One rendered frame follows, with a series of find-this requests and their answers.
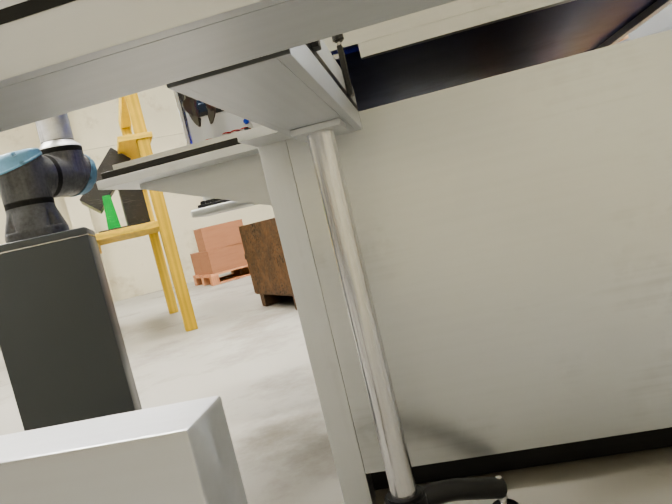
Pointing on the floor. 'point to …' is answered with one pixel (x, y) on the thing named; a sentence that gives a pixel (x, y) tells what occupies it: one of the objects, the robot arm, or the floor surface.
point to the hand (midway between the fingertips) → (205, 120)
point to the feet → (456, 489)
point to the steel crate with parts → (266, 261)
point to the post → (315, 324)
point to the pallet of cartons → (219, 254)
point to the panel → (512, 254)
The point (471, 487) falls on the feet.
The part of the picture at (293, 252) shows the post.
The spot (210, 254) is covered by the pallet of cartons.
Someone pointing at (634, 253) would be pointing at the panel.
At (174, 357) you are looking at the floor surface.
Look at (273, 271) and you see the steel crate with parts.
